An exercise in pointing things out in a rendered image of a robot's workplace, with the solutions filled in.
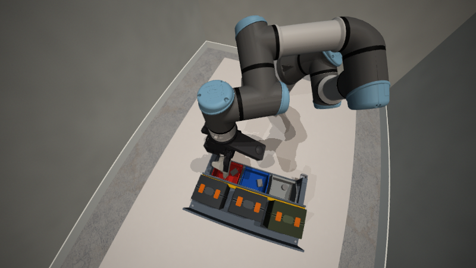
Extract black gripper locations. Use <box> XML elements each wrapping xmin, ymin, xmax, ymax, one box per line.
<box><xmin>201</xmin><ymin>123</ymin><xmax>241</xmax><ymax>179</ymax></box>

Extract red bin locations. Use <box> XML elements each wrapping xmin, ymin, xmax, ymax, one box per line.
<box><xmin>212</xmin><ymin>162</ymin><xmax>243</xmax><ymax>184</ymax></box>

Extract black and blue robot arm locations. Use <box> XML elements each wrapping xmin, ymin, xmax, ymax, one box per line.
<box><xmin>197</xmin><ymin>15</ymin><xmax>390</xmax><ymax>142</ymax></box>

